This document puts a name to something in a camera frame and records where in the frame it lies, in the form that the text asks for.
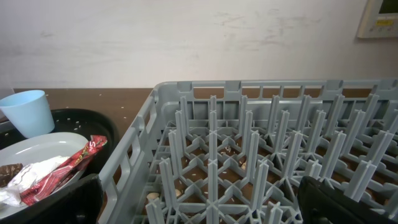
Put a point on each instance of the brown food scrap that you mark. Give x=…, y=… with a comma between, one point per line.
x=8, y=172

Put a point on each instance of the red snack wrapper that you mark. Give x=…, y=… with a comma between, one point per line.
x=64, y=172

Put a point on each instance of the grey dishwasher rack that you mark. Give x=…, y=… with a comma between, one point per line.
x=236, y=151

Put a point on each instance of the wall control panel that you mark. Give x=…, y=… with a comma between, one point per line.
x=379, y=20

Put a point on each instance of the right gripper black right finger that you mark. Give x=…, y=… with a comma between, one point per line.
x=319, y=203

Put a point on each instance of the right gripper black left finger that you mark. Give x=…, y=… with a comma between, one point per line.
x=78, y=203

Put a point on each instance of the light blue plastic cup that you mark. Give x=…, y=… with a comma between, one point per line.
x=29, y=112

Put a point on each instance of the white tissue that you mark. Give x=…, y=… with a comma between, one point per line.
x=29, y=175

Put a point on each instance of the round black tray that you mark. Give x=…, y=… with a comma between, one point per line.
x=78, y=121

